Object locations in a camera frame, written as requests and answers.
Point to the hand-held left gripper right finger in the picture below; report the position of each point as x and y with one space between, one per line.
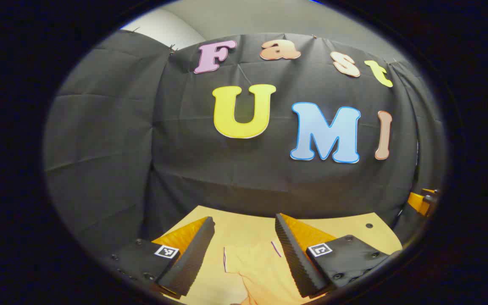
292 258

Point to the black backdrop cloth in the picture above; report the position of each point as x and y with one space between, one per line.
176 140

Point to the orange T-shirt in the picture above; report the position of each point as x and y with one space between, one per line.
256 271

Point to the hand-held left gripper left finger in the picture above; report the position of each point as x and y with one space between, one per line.
193 258

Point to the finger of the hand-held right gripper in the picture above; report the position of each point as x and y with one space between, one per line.
418 202

